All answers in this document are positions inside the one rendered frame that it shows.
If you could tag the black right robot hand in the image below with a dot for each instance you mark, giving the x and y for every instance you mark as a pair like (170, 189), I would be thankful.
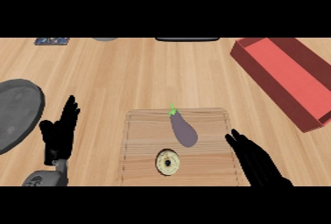
(254, 163)

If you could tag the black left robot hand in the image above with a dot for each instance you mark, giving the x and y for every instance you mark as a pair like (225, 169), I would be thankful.
(59, 131)

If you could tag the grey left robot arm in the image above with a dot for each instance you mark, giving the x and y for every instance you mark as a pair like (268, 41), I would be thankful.
(49, 176)

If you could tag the wooden cutting board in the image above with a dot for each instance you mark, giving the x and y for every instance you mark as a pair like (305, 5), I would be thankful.
(179, 147)

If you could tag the pale yellow cupcake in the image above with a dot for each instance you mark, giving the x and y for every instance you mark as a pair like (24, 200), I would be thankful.
(167, 162)

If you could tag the red cardboard box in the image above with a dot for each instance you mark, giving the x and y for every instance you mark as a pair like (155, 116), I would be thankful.
(287, 78)

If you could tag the grey round plate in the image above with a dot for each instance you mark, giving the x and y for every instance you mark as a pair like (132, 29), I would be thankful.
(15, 115)

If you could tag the purple eggplant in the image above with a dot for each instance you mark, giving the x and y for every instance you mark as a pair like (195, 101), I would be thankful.
(184, 131)

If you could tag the blue patterned flat object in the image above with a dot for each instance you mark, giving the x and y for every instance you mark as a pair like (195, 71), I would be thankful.
(52, 41)

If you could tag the grey rounded object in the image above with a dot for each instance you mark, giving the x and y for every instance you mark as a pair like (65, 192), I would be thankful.
(105, 39)

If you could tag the black flat appliance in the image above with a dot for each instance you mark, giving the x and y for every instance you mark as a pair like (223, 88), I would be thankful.
(188, 39)

